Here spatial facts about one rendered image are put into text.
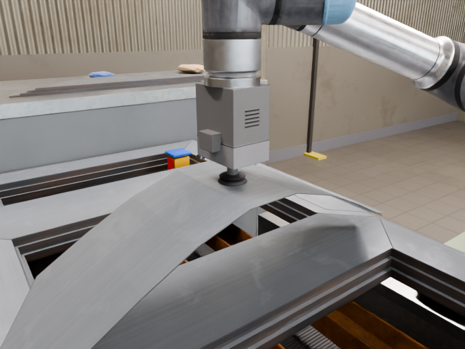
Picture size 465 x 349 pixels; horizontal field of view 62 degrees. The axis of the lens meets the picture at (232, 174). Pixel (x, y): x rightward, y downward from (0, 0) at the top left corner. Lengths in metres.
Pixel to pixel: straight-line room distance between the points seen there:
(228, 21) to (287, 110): 3.45
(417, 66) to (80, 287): 0.63
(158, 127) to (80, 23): 1.67
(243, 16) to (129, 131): 0.92
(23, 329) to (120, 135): 0.90
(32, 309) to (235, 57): 0.39
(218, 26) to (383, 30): 0.32
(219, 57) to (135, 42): 2.59
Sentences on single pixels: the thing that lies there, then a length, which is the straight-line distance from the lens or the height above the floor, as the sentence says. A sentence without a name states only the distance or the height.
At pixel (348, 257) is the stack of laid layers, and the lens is 0.73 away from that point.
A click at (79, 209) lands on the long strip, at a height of 0.87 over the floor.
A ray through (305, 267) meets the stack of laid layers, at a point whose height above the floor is 0.86.
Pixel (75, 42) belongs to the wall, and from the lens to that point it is 2.95.
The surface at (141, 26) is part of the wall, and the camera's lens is 3.09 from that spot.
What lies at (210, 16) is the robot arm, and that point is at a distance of 0.50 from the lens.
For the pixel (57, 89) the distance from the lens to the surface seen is 1.38.
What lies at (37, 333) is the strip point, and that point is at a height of 0.92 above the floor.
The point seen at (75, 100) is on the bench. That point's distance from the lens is 1.28.
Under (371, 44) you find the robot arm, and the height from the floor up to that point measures 1.22.
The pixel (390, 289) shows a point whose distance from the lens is 1.00.
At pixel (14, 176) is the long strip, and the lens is 1.22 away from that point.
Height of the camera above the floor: 1.24
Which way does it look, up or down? 20 degrees down
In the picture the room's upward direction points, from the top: straight up
